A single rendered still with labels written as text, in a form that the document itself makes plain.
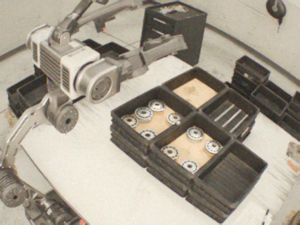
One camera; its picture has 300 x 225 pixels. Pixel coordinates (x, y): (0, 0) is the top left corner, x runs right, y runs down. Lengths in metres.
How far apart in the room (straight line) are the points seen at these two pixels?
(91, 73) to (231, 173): 1.00
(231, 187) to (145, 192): 0.48
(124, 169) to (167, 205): 0.34
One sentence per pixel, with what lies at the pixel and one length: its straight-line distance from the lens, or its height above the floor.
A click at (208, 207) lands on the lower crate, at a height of 0.77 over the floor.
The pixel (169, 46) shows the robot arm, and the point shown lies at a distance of 1.38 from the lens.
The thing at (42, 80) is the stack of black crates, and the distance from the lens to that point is 2.73.
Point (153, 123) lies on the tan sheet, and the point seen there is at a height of 0.83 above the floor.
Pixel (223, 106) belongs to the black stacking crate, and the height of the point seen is 0.83.
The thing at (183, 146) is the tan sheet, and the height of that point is 0.83.
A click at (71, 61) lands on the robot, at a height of 1.53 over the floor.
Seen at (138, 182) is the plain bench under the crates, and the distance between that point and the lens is 1.74.
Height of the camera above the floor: 2.10
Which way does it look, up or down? 41 degrees down
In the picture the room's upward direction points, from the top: 9 degrees clockwise
